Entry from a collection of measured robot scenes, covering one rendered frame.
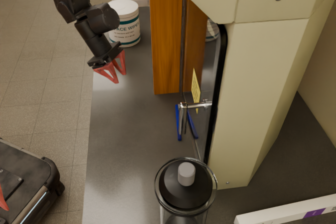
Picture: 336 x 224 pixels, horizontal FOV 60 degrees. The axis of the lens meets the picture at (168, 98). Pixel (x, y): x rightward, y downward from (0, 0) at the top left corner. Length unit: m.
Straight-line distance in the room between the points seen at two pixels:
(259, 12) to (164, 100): 0.60
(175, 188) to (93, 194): 0.33
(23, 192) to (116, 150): 0.95
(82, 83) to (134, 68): 1.49
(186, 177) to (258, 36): 0.24
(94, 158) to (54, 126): 1.45
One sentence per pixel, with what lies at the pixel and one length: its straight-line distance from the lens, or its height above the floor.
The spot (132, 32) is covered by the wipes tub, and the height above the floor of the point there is 1.00.
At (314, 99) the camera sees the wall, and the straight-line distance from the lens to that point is 1.07.
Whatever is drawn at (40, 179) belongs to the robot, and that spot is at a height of 0.24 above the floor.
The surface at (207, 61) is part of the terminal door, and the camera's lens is 0.54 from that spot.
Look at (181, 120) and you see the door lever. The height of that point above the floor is 1.17.
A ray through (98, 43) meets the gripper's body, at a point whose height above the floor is 1.17.
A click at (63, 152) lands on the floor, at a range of 2.10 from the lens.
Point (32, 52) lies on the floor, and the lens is 3.10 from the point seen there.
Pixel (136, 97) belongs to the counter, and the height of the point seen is 0.94.
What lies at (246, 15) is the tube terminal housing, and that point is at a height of 1.42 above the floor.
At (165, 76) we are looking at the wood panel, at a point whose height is 1.01.
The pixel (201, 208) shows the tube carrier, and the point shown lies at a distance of 0.50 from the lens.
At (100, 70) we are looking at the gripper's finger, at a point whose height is 1.08.
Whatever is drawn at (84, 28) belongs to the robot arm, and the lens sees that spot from 0.83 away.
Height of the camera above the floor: 1.62
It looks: 44 degrees down
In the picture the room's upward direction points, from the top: straight up
